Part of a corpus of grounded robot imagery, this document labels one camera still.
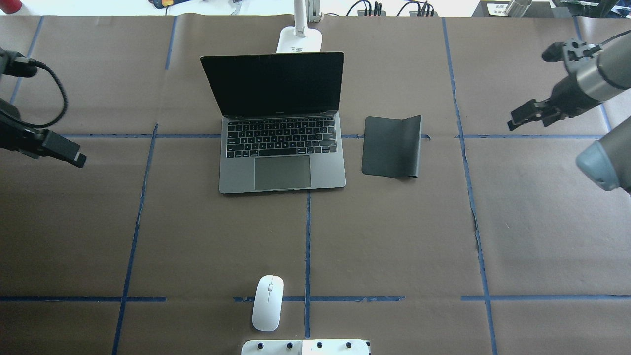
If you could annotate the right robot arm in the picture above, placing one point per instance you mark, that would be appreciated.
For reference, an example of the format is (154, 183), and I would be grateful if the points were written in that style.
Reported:
(597, 75)

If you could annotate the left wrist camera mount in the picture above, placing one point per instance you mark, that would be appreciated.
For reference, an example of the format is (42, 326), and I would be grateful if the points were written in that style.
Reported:
(15, 64)

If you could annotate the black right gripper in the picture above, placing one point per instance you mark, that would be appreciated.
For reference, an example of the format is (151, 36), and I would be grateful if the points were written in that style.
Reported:
(565, 97)

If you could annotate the grey laptop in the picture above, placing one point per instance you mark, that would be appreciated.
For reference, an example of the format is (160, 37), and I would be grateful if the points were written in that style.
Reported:
(281, 127)

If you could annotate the black usb hub left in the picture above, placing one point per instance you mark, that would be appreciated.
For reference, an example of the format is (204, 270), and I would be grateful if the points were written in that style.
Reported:
(372, 8)

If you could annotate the black usb hub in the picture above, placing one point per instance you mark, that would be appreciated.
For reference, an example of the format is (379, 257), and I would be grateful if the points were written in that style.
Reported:
(372, 8)
(417, 8)

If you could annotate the black box under cup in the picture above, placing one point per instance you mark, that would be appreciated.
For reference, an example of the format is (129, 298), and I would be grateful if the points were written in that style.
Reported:
(538, 9)

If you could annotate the red cylinder bottle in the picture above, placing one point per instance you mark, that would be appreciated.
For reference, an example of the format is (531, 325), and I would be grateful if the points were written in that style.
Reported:
(10, 6)

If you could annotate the black usb hub right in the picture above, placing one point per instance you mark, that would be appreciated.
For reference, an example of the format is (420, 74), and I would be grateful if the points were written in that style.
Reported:
(417, 8)

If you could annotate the white computer mouse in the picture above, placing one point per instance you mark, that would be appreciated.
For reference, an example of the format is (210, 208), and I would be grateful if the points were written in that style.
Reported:
(266, 313)

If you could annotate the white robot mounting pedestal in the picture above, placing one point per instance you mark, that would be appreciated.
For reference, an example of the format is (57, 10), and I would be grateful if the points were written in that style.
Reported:
(350, 346)

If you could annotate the metal cup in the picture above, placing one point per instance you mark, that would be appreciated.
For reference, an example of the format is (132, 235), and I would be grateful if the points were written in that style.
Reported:
(517, 8)

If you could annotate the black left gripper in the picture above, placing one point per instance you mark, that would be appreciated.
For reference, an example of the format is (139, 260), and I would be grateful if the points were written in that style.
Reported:
(30, 137)

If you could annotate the black mouse pad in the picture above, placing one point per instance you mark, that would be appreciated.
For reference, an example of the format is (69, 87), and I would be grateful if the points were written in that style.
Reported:
(392, 147)

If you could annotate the white desk lamp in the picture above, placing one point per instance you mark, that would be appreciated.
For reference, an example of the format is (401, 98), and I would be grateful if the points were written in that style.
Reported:
(299, 38)

